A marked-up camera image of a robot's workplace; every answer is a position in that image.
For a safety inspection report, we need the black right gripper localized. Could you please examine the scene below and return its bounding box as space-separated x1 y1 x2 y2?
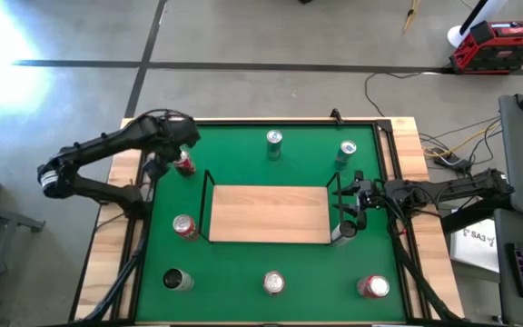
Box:
332 170 388 231

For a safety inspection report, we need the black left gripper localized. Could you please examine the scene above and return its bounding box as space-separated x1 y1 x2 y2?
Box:
144 111 202 183

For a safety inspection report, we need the red Fanta can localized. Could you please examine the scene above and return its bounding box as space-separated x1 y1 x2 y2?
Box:
172 148 198 178

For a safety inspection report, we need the Celsius tropical vibe can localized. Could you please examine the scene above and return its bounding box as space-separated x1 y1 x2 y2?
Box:
331 219 360 248
162 267 195 292

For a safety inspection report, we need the blue silver Red Bull can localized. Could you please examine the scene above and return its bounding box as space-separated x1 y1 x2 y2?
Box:
333 139 358 172
265 129 284 161

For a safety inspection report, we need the Star Wars Coca-Cola can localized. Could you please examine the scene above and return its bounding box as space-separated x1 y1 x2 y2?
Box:
262 270 287 296
172 213 201 242

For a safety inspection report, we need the red Coca-Cola can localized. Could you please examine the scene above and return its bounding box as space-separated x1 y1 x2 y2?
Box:
356 273 391 300

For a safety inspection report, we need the grey power strip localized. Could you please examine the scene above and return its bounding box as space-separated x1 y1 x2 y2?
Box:
431 147 469 170

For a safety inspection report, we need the green table mat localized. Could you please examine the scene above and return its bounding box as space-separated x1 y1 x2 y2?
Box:
134 123 407 323

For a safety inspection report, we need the white paper sign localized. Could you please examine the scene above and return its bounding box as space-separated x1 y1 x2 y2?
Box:
449 217 501 273

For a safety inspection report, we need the white tower fan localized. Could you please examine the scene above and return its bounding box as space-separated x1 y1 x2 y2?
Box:
447 0 510 49

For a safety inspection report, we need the red and black toolbox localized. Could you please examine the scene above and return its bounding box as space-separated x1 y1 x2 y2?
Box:
449 17 523 76

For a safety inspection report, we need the wooden shelf with black frame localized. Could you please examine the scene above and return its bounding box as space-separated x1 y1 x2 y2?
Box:
197 168 342 246

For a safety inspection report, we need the black floor cable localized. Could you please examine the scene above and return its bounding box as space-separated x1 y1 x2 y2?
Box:
363 70 453 118

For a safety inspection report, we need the yellow floor cable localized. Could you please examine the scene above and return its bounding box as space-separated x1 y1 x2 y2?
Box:
424 118 502 158

